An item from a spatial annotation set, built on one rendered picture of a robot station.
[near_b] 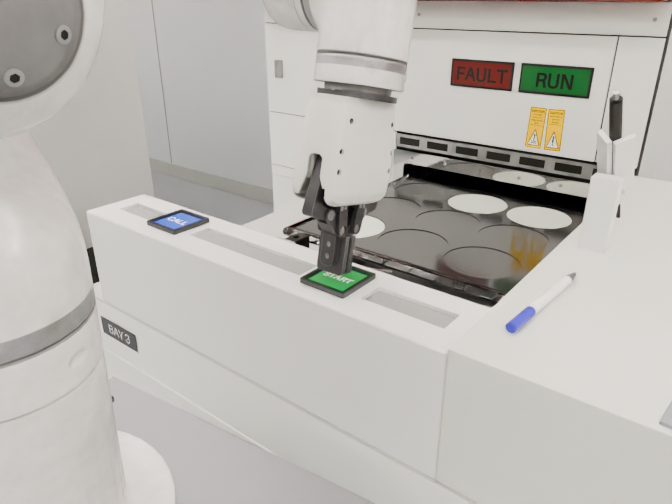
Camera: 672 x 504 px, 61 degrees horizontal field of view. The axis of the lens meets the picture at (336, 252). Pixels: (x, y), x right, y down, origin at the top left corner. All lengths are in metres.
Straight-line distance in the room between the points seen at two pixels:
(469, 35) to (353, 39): 0.60
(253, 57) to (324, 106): 3.06
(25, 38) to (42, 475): 0.25
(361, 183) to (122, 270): 0.40
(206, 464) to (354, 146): 0.30
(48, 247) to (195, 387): 0.47
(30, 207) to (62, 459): 0.15
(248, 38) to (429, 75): 2.52
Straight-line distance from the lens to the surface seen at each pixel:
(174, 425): 0.57
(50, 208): 0.37
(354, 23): 0.51
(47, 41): 0.26
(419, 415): 0.53
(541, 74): 1.05
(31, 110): 0.27
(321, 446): 0.65
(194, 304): 0.70
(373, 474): 0.62
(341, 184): 0.51
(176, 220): 0.76
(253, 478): 0.51
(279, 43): 1.36
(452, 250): 0.82
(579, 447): 0.48
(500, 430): 0.50
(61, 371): 0.37
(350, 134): 0.51
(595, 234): 0.69
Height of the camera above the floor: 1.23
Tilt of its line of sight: 24 degrees down
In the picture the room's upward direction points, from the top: straight up
